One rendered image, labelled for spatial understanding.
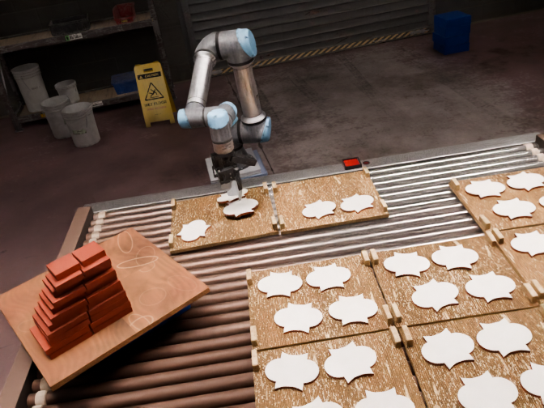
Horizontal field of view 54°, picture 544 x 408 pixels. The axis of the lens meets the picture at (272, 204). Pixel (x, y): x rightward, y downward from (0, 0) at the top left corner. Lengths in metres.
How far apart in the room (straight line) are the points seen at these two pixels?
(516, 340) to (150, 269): 1.09
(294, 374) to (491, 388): 0.49
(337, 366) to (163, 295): 0.56
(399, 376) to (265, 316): 0.44
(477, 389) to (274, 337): 0.55
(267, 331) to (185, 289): 0.28
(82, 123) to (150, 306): 4.01
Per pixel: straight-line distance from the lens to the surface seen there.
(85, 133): 5.56
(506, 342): 1.58
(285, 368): 1.50
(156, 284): 1.71
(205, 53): 2.27
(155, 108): 5.61
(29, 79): 6.45
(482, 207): 2.09
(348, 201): 2.10
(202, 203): 2.25
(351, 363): 1.49
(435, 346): 1.54
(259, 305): 1.70
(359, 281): 1.74
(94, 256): 1.52
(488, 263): 1.83
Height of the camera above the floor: 2.08
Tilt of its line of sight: 32 degrees down
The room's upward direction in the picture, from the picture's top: 9 degrees counter-clockwise
